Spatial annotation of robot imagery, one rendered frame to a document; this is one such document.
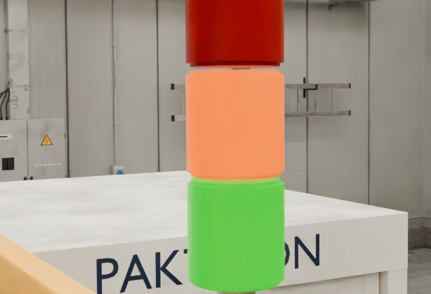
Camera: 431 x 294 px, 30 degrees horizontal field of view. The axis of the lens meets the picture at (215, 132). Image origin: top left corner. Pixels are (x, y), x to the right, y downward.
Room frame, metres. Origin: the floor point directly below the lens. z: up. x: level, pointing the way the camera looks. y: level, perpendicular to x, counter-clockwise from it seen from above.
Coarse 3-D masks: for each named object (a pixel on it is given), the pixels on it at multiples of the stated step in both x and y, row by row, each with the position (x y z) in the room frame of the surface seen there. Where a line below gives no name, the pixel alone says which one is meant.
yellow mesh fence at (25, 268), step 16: (0, 240) 0.86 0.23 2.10; (0, 256) 0.79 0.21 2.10; (16, 256) 0.77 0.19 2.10; (32, 256) 0.77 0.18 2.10; (0, 272) 0.79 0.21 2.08; (16, 272) 0.73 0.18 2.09; (32, 272) 0.70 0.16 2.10; (48, 272) 0.70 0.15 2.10; (0, 288) 0.79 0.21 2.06; (16, 288) 0.74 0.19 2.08; (32, 288) 0.69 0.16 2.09; (48, 288) 0.65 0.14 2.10; (64, 288) 0.64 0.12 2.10; (80, 288) 0.64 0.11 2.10
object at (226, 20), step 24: (192, 0) 0.40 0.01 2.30; (216, 0) 0.39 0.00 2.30; (240, 0) 0.38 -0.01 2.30; (264, 0) 0.39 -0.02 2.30; (192, 24) 0.40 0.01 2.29; (216, 24) 0.39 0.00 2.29; (240, 24) 0.38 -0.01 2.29; (264, 24) 0.39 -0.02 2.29; (192, 48) 0.40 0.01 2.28; (216, 48) 0.39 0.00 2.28; (240, 48) 0.39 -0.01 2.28; (264, 48) 0.39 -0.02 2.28
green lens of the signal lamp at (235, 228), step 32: (192, 192) 0.40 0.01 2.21; (224, 192) 0.39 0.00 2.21; (256, 192) 0.39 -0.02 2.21; (192, 224) 0.40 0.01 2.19; (224, 224) 0.39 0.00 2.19; (256, 224) 0.39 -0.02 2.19; (192, 256) 0.40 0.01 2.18; (224, 256) 0.39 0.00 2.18; (256, 256) 0.39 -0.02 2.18; (224, 288) 0.39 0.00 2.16; (256, 288) 0.39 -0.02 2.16
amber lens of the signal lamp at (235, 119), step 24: (192, 72) 0.40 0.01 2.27; (216, 72) 0.39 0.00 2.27; (240, 72) 0.39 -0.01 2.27; (264, 72) 0.39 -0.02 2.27; (192, 96) 0.40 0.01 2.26; (216, 96) 0.39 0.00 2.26; (240, 96) 0.39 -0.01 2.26; (264, 96) 0.39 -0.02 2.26; (192, 120) 0.40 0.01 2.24; (216, 120) 0.39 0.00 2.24; (240, 120) 0.39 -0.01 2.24; (264, 120) 0.39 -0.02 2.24; (192, 144) 0.40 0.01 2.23; (216, 144) 0.39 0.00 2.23; (240, 144) 0.38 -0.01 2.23; (264, 144) 0.39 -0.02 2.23; (192, 168) 0.40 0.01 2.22; (216, 168) 0.39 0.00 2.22; (240, 168) 0.39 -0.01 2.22; (264, 168) 0.39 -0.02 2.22
